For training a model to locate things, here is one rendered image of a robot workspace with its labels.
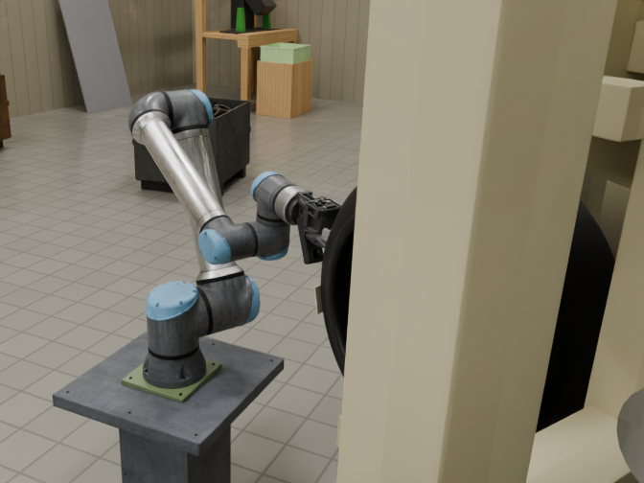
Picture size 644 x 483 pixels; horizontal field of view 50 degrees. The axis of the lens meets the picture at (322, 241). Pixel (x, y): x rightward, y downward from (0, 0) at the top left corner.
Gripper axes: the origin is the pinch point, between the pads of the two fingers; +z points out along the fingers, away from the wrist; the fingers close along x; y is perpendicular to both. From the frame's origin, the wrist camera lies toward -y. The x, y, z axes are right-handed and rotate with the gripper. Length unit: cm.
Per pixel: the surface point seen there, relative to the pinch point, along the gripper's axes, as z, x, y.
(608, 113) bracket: 72, -36, 55
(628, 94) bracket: 73, -36, 57
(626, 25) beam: 66, -28, 61
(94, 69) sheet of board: -794, 217, -153
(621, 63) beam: 67, -28, 58
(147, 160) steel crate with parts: -410, 126, -135
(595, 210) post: 33, 37, 18
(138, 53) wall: -896, 318, -156
